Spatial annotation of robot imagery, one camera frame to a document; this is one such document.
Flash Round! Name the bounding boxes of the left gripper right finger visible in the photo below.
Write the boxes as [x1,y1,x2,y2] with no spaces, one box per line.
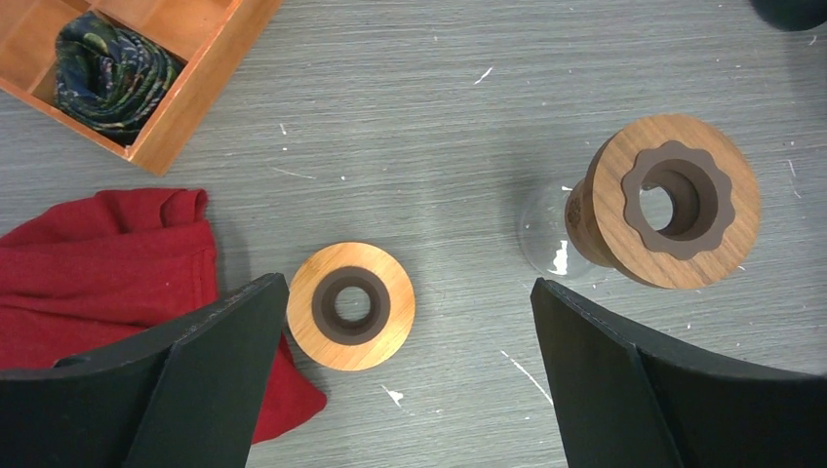
[531,278,826,467]

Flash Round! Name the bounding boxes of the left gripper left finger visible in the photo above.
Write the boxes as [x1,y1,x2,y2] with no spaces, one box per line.
[1,273,289,467]

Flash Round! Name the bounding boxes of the dark wooden dripper stand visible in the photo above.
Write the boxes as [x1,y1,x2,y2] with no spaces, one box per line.
[565,114,761,290]

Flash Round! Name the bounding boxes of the red cloth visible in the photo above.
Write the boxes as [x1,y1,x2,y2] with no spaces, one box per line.
[0,187,329,446]

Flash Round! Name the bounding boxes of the glass beaker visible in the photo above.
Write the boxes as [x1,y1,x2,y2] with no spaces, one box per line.
[517,177,607,281]

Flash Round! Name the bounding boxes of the black rolled cloth in tray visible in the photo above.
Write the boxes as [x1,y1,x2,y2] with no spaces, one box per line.
[55,12,184,146]

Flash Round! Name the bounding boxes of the orange wooden compartment tray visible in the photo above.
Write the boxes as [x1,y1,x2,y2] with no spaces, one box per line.
[1,1,279,176]

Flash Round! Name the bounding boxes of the light wooden ring holder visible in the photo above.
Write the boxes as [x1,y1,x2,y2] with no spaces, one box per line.
[287,242,416,371]

